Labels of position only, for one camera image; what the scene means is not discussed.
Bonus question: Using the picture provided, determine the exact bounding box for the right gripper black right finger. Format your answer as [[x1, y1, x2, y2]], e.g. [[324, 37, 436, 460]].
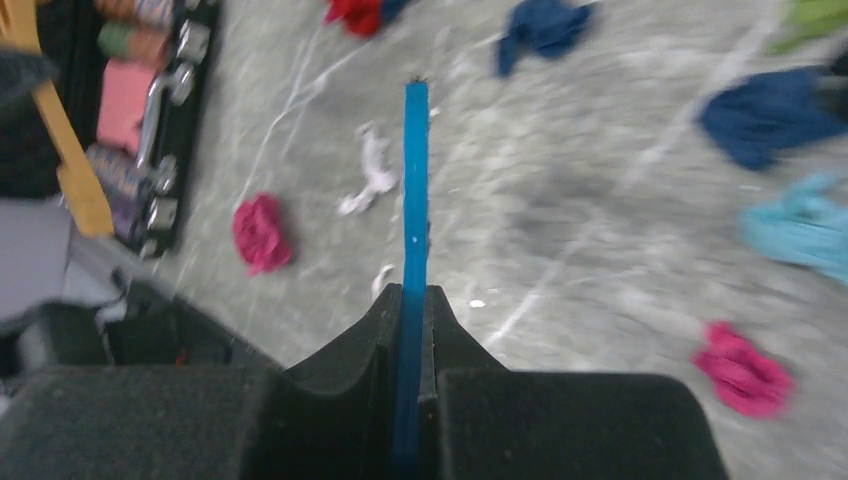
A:
[[419, 286, 728, 479]]

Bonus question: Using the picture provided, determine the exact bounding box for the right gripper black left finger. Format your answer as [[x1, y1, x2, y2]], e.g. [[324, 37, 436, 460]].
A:
[[1, 284, 401, 479]]

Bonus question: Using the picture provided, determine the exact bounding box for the blue hand brush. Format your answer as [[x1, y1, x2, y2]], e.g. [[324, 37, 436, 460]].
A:
[[391, 78, 430, 479]]

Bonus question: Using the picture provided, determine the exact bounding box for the yellow slotted scoop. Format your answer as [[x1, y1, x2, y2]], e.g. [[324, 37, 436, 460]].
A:
[[1, 0, 114, 237]]

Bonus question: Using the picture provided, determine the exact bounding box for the large magenta paper scrap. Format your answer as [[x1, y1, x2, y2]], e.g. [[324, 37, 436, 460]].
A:
[[231, 193, 292, 276]]

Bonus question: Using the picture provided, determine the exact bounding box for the white twisted paper scrap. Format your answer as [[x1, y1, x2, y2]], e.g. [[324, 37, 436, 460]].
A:
[[338, 121, 399, 216]]

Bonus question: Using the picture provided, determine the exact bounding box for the light blue paper scrap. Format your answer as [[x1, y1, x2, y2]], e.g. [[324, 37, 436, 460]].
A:
[[738, 173, 847, 285]]

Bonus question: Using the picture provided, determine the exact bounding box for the pink playing cards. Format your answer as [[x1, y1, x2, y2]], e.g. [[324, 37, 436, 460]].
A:
[[96, 59, 156, 156]]

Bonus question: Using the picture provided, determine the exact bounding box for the red paper scrap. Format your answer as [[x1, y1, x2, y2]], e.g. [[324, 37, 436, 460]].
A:
[[324, 0, 382, 38]]

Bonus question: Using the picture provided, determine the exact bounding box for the black poker chip case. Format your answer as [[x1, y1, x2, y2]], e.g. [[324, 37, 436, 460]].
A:
[[1, 1, 221, 258]]

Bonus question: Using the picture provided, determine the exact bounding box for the dark blue paper scrap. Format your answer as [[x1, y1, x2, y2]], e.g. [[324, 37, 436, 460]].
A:
[[698, 67, 847, 171]]

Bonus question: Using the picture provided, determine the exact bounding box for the green paper scrap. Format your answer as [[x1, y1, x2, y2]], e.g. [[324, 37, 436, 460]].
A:
[[766, 0, 847, 55]]

